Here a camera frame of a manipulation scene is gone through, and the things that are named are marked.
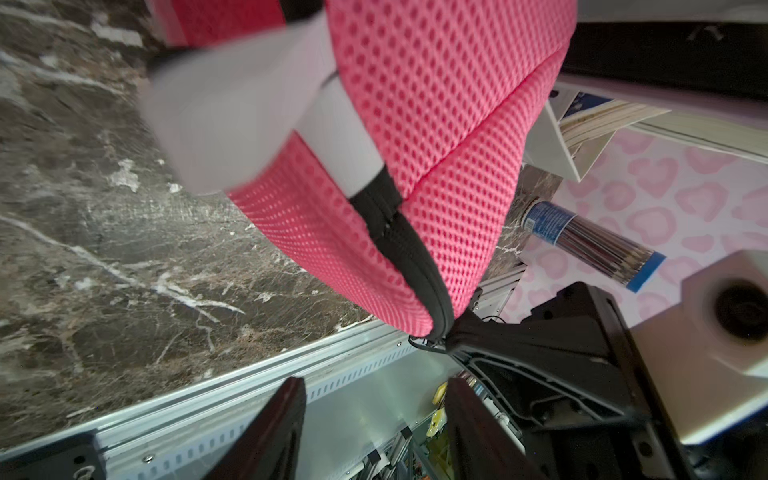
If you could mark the pink mesh laundry bag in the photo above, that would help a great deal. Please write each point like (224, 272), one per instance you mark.
(378, 144)

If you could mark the white file organizer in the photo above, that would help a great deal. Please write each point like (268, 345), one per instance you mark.
(575, 127)

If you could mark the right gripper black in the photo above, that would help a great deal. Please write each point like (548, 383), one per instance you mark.
(572, 379)

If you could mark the blue lid jar right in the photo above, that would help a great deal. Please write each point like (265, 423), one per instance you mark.
(614, 256)

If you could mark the black binder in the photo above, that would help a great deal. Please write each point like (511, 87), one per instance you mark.
(726, 59)

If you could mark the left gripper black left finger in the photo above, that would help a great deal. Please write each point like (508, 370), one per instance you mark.
(268, 448)

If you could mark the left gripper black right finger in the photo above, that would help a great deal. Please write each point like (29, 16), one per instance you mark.
(479, 447)

